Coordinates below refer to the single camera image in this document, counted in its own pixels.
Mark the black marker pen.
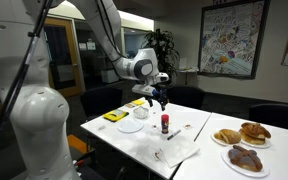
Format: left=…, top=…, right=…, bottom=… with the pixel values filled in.
left=166, top=129, right=182, bottom=141

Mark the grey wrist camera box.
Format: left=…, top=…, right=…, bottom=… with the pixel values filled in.
left=131, top=83, right=158, bottom=98

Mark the brown crossed bread bun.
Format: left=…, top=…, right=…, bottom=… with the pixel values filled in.
left=240, top=122, right=272, bottom=140

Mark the dark chocolate crossed bread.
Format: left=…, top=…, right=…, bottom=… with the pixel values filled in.
left=227, top=144, right=264, bottom=173

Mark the white plate under dark bread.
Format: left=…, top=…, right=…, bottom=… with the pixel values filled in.
left=220, top=146, right=271, bottom=179

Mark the green potted plant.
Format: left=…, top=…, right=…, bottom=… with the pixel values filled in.
left=141, top=28, right=181, bottom=84

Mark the small white side table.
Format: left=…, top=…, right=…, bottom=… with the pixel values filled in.
left=176, top=66, right=200, bottom=87

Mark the framed colourful wall mural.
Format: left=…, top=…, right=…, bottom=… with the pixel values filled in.
left=197, top=0, right=272, bottom=80

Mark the white plate under stacked breads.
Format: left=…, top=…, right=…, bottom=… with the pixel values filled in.
left=239, top=131, right=272, bottom=150

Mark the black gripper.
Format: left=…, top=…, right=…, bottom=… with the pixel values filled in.
left=145, top=86, right=170, bottom=112

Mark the white low cabinet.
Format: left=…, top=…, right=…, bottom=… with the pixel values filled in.
left=100, top=68, right=120, bottom=84

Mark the black office chair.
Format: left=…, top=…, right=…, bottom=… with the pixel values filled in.
left=248, top=102, right=288, bottom=134
left=79, top=85, right=124, bottom=121
left=166, top=85, right=206, bottom=110

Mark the green yellow crayon box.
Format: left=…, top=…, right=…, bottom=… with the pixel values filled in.
left=102, top=108, right=130, bottom=123

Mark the golden bread bun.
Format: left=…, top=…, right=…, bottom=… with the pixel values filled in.
left=239, top=129, right=267, bottom=146

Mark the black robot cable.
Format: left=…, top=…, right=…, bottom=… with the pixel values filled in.
left=0, top=0, right=53, bottom=171

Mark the empty white plate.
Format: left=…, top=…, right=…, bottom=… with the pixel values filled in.
left=116, top=119, right=145, bottom=134

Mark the light shell bread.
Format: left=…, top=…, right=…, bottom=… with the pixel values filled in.
left=219, top=128, right=242, bottom=145

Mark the red bottle with label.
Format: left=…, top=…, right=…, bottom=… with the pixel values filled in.
left=160, top=113, right=170, bottom=135

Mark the yellow marker box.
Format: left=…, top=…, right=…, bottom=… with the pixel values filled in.
left=124, top=99, right=146, bottom=109

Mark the wooden framed door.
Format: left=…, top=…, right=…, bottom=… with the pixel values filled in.
left=43, top=16, right=85, bottom=98

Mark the upright white paper sheet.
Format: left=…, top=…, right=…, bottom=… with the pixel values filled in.
left=179, top=57, right=188, bottom=70

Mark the clear glass bowl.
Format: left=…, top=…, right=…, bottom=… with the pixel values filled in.
left=132, top=106, right=150, bottom=120

